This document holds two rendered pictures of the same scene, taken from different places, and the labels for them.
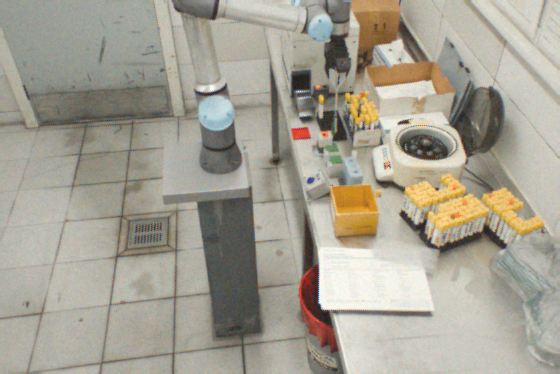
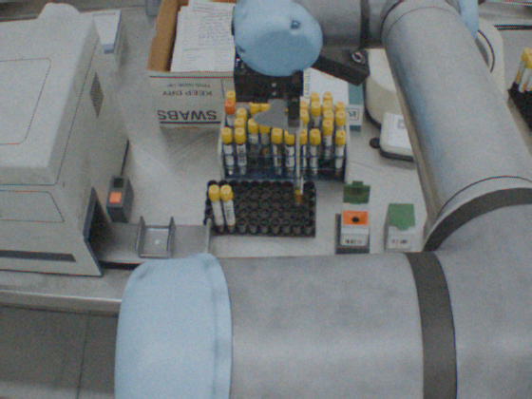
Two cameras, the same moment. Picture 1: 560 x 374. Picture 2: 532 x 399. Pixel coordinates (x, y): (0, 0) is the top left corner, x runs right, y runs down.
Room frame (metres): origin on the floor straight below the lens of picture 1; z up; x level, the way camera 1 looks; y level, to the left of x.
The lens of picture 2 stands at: (1.67, 0.33, 1.80)
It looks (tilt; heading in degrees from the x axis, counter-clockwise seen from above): 57 degrees down; 282
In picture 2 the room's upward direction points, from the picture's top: 4 degrees counter-clockwise
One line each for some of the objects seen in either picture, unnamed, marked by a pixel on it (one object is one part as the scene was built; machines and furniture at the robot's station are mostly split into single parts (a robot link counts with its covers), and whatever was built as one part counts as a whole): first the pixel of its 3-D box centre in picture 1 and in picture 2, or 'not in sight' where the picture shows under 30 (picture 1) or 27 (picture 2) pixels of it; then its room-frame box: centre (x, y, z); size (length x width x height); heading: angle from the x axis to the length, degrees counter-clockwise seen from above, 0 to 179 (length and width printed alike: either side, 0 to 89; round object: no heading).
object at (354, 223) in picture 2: (325, 141); (353, 228); (1.65, -0.20, 0.92); 0.05 x 0.04 x 0.06; 94
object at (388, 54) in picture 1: (395, 55); (63, 32); (2.24, -0.56, 0.94); 0.22 x 0.12 x 0.13; 10
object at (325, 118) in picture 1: (332, 116); (258, 191); (1.80, -0.24, 0.93); 0.17 x 0.09 x 0.11; 6
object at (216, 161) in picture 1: (219, 149); not in sight; (1.56, 0.18, 0.97); 0.15 x 0.15 x 0.10
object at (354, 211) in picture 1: (353, 210); not in sight; (1.28, -0.25, 0.92); 0.13 x 0.13 x 0.10; 3
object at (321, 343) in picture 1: (343, 325); not in sight; (1.34, -0.27, 0.22); 0.38 x 0.37 x 0.44; 6
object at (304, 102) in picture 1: (303, 96); (142, 240); (1.96, -0.14, 0.92); 0.21 x 0.07 x 0.05; 6
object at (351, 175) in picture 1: (352, 177); not in sight; (1.44, -0.27, 0.92); 0.10 x 0.07 x 0.10; 8
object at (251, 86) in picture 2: (336, 46); (272, 51); (1.77, -0.23, 1.23); 0.09 x 0.08 x 0.12; 6
